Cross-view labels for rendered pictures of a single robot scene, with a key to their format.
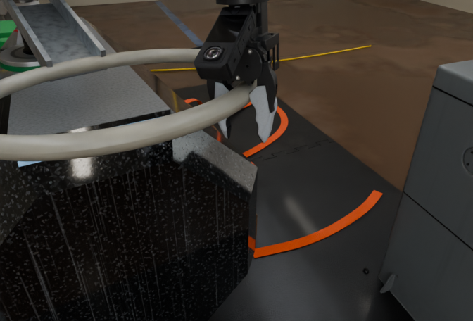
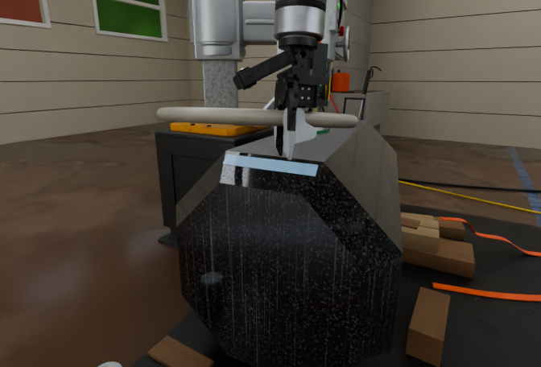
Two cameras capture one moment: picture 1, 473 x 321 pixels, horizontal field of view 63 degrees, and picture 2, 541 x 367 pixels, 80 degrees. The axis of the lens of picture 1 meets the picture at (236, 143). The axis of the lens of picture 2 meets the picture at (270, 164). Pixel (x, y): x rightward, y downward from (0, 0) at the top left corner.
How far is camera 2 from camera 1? 0.51 m
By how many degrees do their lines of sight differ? 51
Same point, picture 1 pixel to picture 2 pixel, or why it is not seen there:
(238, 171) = (372, 241)
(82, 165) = (249, 175)
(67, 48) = not seen: hidden behind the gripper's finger
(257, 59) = (284, 85)
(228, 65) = (240, 76)
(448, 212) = not seen: outside the picture
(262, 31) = (312, 72)
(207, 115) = (232, 113)
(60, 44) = not seen: hidden behind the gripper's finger
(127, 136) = (185, 110)
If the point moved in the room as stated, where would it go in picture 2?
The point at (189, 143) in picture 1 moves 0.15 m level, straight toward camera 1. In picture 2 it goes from (327, 192) to (291, 207)
